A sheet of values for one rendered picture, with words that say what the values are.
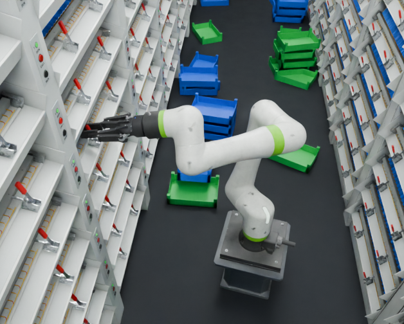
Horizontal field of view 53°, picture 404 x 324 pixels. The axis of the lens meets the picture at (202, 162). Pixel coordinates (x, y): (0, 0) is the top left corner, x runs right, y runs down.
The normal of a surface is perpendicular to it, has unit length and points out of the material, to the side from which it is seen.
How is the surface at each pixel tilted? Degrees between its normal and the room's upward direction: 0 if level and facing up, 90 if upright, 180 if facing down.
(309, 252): 0
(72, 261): 19
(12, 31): 90
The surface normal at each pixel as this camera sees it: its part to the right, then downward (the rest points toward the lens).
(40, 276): 0.33, -0.64
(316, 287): 0.00, -0.70
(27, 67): -0.10, 0.71
